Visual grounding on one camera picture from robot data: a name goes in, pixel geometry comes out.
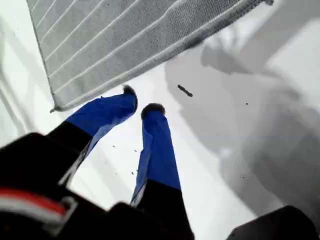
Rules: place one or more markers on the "grey white-striped towel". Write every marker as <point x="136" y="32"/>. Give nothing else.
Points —
<point x="112" y="37"/>

